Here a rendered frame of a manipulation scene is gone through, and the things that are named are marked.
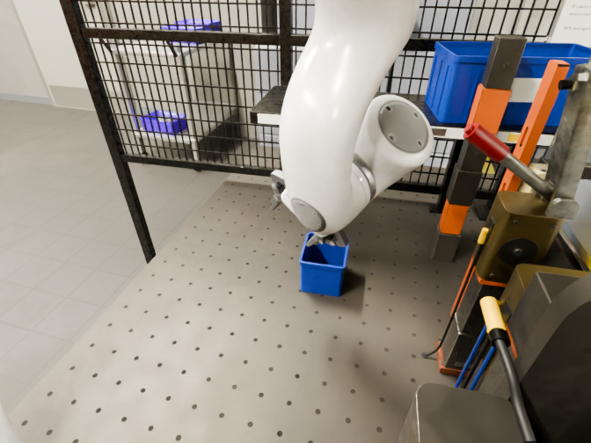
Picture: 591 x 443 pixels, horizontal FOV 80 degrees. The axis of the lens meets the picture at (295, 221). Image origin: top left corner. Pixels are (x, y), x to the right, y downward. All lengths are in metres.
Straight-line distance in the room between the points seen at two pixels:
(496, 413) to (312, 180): 0.22
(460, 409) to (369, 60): 0.25
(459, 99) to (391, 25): 0.51
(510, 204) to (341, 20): 0.32
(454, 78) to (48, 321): 1.84
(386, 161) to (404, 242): 0.64
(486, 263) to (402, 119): 0.26
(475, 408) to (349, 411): 0.42
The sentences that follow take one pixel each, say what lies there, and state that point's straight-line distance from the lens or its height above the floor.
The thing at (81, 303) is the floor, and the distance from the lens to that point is 2.00.
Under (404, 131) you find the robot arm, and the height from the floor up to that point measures 1.16.
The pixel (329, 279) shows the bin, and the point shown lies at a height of 0.75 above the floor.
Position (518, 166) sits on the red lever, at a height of 1.10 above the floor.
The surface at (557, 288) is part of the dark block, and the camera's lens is 0.30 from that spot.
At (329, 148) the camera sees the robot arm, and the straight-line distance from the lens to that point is 0.31.
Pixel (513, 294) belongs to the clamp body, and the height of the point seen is 1.05.
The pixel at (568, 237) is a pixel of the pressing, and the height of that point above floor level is 1.00.
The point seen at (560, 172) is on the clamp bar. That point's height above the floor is 1.11.
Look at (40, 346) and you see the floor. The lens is 1.91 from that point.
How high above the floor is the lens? 1.30
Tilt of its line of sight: 36 degrees down
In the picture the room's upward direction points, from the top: straight up
